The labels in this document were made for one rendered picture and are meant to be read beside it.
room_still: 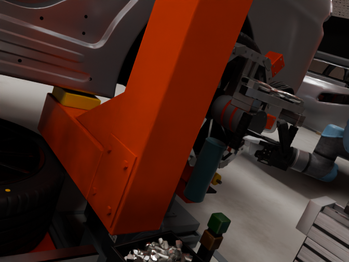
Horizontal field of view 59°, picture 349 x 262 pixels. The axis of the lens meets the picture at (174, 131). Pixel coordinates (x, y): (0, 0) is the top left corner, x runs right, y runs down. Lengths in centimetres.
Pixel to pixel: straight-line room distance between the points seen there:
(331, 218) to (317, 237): 6
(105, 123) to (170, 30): 34
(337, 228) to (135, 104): 58
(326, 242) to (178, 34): 62
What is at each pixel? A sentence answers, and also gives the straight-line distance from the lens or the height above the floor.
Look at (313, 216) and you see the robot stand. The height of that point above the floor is 74.
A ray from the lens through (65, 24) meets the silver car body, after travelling 115.
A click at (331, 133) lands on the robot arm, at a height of 94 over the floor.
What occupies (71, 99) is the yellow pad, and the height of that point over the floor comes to 71.
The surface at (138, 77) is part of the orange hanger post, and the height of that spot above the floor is 91.
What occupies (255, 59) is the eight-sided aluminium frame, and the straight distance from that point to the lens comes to 138.
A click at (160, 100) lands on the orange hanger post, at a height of 89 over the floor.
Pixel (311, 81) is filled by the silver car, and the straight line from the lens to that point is 381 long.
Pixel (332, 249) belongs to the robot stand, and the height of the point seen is 69.
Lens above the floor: 99
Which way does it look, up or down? 13 degrees down
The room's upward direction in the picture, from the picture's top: 21 degrees clockwise
